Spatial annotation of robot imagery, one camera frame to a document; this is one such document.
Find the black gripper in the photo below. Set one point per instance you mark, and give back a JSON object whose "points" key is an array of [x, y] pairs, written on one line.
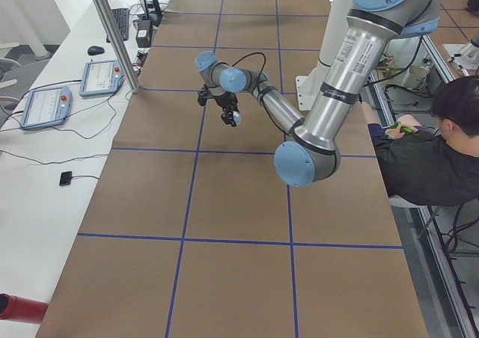
{"points": [[226, 102]]}

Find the blue call bell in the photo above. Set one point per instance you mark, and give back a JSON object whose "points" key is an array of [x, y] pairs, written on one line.
{"points": [[236, 117]]}

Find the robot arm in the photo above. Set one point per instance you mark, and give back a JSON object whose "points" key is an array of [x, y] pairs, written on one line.
{"points": [[311, 153]]}

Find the black power adapter box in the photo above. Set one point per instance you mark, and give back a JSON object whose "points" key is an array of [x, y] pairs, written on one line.
{"points": [[144, 33]]}

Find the black monitor stand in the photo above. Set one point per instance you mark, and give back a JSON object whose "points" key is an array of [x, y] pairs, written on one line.
{"points": [[153, 12]]}

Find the far teach pendant tablet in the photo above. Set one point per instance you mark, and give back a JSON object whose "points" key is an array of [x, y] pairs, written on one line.
{"points": [[101, 77]]}

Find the teach pendant tablet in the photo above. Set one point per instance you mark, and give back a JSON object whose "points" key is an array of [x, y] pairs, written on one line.
{"points": [[46, 107], [101, 77]]}

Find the black keyboard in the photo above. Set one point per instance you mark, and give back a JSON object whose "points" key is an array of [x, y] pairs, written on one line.
{"points": [[121, 17]]}

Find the black computer mouse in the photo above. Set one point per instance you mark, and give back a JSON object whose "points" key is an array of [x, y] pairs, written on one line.
{"points": [[95, 50]]}

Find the small black puck device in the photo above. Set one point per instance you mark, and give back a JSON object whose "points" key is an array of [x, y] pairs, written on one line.
{"points": [[65, 178]]}

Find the near teach pendant tablet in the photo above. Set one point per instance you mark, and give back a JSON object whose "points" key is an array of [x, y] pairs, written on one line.
{"points": [[46, 107]]}

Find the person in dark clothes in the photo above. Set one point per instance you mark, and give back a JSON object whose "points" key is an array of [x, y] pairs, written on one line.
{"points": [[427, 169]]}

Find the red cylinder object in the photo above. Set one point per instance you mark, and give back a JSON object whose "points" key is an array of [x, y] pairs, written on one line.
{"points": [[19, 309]]}

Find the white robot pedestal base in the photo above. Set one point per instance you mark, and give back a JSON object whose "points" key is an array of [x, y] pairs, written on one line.
{"points": [[349, 52]]}

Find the aluminium frame post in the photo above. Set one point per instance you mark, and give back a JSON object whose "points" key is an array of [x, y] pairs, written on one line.
{"points": [[108, 21]]}

